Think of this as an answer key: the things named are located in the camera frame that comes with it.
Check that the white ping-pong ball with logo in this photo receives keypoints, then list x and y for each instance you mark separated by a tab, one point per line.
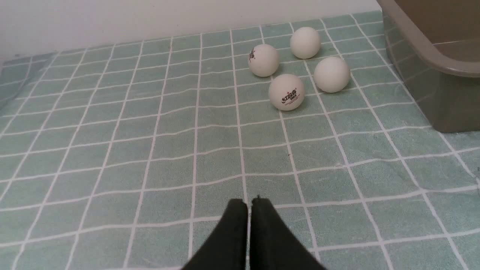
286	92

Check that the green checkered table cloth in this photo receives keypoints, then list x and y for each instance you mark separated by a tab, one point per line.
124	156

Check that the olive plastic bin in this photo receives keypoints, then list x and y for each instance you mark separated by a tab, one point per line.
434	46

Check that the white ping-pong ball with print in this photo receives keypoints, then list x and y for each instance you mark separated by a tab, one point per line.
263	60

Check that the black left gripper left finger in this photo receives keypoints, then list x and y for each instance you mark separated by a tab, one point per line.
225	247

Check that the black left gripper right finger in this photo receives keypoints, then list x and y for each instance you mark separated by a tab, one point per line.
272	245

